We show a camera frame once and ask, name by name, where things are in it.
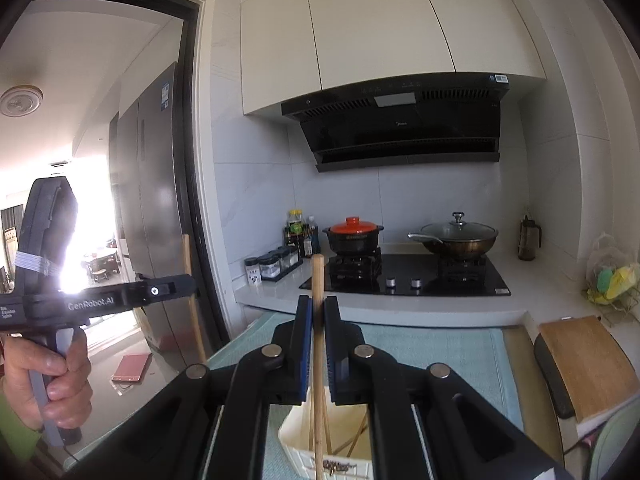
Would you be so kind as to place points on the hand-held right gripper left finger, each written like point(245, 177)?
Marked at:
point(306, 355)

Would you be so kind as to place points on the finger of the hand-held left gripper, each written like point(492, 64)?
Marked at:
point(165, 291)

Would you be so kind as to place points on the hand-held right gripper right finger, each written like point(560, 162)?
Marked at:
point(330, 355)

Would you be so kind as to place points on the wooden chopstick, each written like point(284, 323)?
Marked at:
point(326, 430)
point(312, 420)
point(199, 330)
point(318, 280)

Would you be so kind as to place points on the cream ribbed utensil holder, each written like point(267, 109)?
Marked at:
point(295, 440)

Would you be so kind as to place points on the person's left forearm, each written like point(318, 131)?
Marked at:
point(15, 447)

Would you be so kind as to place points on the person's left hand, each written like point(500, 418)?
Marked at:
point(22, 375)

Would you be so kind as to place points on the wooden dining furniture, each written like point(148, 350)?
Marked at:
point(102, 265)

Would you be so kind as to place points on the dark brown slim chopstick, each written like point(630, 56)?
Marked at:
point(357, 432)

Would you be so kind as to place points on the red book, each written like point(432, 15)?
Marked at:
point(131, 367)

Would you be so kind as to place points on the black-lidded seasoning jar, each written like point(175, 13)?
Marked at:
point(295, 256)
point(253, 272)
point(283, 261)
point(269, 267)

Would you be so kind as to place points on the black gas cooktop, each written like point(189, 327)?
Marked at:
point(400, 275)

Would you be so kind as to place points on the grey refrigerator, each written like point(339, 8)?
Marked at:
point(150, 185)

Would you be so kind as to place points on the dark sauce bottle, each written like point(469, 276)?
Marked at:
point(311, 240)

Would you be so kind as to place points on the black clay pot orange lid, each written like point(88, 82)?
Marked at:
point(352, 237)

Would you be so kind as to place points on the light blue towel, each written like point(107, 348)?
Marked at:
point(450, 360)

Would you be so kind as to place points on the yellow-capped sauce bottle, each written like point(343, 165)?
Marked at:
point(295, 232)

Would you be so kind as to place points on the wok with glass lid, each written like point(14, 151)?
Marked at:
point(460, 240)

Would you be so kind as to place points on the round ceiling lamp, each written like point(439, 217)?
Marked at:
point(20, 101)

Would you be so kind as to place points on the white kitchen counter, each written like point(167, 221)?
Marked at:
point(530, 285)

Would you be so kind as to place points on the brown water jug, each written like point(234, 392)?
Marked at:
point(529, 240)

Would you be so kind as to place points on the black range hood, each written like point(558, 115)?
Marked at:
point(400, 125)

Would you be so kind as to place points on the wooden cutting board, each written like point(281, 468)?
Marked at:
point(590, 365)

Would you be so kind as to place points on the plastic bag with sponges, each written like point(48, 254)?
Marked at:
point(612, 275)

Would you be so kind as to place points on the white upper cabinets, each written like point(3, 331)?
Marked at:
point(380, 25)

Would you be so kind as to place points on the black door frame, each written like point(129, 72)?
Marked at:
point(192, 160)

